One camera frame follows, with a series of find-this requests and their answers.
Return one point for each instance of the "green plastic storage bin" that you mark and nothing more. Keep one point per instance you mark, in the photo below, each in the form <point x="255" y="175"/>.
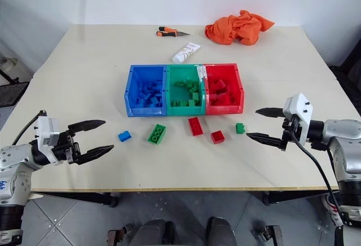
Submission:
<point x="183" y="72"/>

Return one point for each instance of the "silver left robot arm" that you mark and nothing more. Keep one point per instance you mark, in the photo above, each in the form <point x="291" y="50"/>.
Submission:
<point x="14" y="155"/>

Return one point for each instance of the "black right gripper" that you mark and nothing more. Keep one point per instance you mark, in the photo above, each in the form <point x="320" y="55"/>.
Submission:
<point x="290" y="127"/>

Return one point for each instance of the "crumpled orange cloth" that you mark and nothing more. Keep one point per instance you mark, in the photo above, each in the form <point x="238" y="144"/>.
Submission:
<point x="237" y="30"/>

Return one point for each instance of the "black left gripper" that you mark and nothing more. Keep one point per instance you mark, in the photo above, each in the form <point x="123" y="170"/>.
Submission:
<point x="63" y="147"/>

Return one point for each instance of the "blue plastic storage bin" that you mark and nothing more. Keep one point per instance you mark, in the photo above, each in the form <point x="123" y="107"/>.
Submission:
<point x="132" y="82"/>

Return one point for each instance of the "dark background equipment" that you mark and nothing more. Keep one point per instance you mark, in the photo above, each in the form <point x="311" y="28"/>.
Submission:
<point x="348" y="65"/>

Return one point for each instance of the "small green toy brick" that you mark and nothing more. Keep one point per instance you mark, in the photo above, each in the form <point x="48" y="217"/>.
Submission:
<point x="240" y="128"/>

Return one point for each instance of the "white squeeze tube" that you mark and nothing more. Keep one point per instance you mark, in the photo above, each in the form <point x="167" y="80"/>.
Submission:
<point x="186" y="52"/>

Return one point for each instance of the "small blue toy brick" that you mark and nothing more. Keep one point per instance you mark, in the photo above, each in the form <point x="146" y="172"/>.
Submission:
<point x="125" y="136"/>

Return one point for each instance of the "dark rounded shape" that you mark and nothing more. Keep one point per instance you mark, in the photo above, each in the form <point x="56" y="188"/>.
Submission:
<point x="153" y="233"/>
<point x="221" y="232"/>

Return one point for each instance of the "large green toy brick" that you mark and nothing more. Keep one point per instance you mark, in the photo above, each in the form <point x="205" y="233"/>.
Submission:
<point x="156" y="134"/>

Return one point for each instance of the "black stand base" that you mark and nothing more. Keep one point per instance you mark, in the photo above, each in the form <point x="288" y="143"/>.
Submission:
<point x="11" y="92"/>

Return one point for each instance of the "red plastic storage bin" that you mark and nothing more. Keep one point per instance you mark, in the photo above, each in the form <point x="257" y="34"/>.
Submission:
<point x="238" y="88"/>

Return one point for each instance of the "square red toy brick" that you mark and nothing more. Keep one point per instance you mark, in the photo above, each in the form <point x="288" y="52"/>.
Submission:
<point x="217" y="137"/>

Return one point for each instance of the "brown caster frame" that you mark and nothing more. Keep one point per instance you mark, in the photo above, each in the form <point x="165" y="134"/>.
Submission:
<point x="269" y="234"/>
<point x="117" y="236"/>

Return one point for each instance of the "white red shoe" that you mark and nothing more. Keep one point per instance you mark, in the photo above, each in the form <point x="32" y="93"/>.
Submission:
<point x="330" y="208"/>

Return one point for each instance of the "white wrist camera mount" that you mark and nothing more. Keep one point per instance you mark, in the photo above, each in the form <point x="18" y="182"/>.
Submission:
<point x="45" y="133"/>
<point x="299" y="107"/>

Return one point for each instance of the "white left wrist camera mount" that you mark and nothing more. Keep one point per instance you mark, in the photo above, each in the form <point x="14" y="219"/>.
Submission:
<point x="45" y="133"/>

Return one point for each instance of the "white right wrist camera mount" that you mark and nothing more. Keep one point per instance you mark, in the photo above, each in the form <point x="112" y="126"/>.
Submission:
<point x="299" y="107"/>

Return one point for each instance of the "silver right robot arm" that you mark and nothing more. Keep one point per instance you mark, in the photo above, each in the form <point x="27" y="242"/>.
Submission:
<point x="338" y="133"/>

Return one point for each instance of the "black table leg bar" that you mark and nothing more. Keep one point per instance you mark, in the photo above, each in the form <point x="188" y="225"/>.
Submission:
<point x="84" y="198"/>
<point x="296" y="197"/>

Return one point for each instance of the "long red toy brick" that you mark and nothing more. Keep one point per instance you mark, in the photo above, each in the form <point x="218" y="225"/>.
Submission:
<point x="195" y="127"/>

